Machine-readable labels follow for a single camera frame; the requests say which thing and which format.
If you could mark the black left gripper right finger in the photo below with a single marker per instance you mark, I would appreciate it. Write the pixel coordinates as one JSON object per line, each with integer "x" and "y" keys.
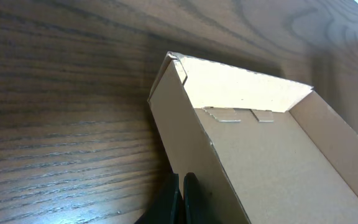
{"x": 197, "y": 208}

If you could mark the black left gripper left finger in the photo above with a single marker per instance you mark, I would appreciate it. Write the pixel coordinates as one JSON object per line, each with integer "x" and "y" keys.
{"x": 165, "y": 207}

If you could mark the open cardboard box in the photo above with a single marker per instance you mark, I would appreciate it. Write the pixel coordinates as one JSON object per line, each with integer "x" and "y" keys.
{"x": 264, "y": 149}

